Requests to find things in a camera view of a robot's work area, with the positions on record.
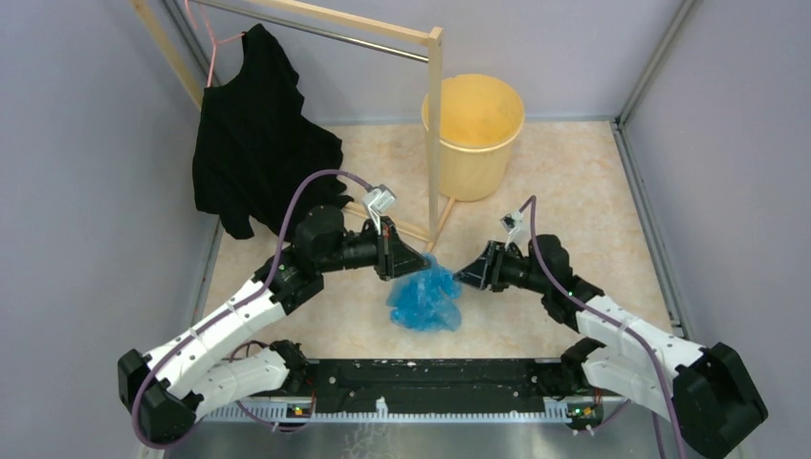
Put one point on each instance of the yellow plastic trash bin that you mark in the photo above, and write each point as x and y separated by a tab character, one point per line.
480	119

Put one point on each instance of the white slotted cable duct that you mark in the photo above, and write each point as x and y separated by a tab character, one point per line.
279	412

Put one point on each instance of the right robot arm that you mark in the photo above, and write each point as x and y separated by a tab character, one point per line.
706	392

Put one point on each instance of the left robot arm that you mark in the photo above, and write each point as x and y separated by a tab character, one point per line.
171	388

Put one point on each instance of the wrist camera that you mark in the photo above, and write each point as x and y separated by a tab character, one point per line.
513	224
376	202

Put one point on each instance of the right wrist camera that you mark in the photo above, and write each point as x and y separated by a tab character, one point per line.
513	224

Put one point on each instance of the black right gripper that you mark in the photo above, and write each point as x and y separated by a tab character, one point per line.
486	271

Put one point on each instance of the pink clothes hanger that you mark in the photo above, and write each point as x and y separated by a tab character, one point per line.
197	13

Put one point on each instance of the black hanging shirt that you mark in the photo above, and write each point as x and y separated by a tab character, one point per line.
254	147

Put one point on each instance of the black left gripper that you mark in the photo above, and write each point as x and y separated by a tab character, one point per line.
394	256

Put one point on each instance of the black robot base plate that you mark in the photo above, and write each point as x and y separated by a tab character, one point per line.
450	386

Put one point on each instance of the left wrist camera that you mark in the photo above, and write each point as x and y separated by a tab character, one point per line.
376	202

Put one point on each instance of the blue plastic trash bag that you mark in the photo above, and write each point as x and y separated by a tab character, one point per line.
425	301

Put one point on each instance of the wooden clothes rack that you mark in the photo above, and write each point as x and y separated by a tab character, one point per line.
432	41

